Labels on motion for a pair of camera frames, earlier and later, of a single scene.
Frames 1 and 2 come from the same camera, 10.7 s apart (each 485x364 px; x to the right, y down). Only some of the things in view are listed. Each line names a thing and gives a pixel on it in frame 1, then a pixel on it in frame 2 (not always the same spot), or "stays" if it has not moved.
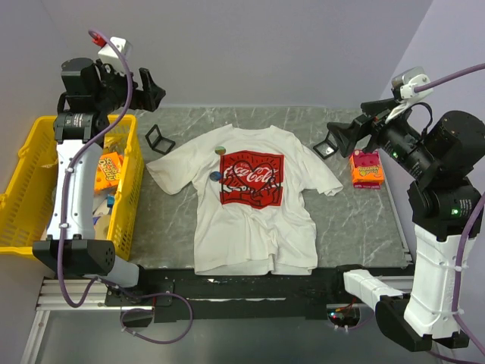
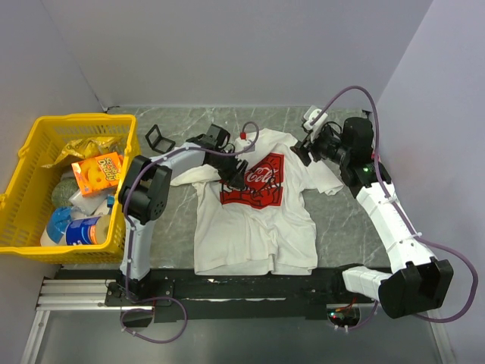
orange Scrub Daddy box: (107, 171) stays
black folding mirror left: (158, 142) stays
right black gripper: (385, 111) -> (302, 152)
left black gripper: (148, 98) -> (236, 178)
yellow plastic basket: (26, 199) stays
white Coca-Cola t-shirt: (249, 196) stays
